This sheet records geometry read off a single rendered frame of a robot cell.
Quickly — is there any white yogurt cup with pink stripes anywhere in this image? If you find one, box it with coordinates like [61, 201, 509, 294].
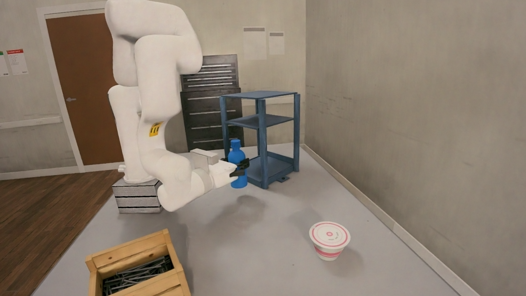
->
[309, 222, 351, 261]

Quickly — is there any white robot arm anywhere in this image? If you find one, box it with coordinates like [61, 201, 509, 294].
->
[104, 0, 219, 212]

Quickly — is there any blue bottle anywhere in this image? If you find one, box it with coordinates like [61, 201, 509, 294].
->
[228, 139, 247, 189]

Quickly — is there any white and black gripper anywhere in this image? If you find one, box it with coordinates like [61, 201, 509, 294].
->
[208, 156, 249, 189]

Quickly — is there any blue shelving unit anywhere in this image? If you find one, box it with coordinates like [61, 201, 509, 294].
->
[219, 90, 300, 190]

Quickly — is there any small wooden crate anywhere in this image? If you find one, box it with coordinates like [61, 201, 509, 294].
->
[88, 229, 191, 296]

